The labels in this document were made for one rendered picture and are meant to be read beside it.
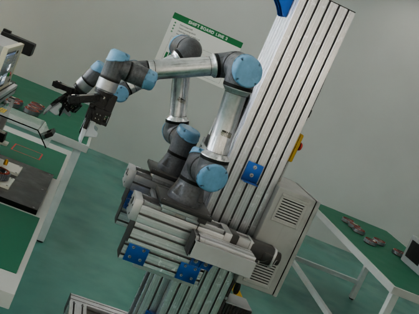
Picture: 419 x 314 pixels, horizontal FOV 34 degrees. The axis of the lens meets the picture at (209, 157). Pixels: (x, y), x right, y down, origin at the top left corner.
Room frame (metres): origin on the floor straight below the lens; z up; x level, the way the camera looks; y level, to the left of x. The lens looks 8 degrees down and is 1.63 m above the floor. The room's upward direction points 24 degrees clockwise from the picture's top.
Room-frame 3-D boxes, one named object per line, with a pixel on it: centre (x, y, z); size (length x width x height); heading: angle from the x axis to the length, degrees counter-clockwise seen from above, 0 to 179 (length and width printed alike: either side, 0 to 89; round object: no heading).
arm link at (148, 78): (2.49, 0.35, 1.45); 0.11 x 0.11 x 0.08; 21
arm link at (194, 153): (2.74, 0.02, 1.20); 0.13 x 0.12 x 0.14; 21
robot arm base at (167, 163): (3.23, 0.14, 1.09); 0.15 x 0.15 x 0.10
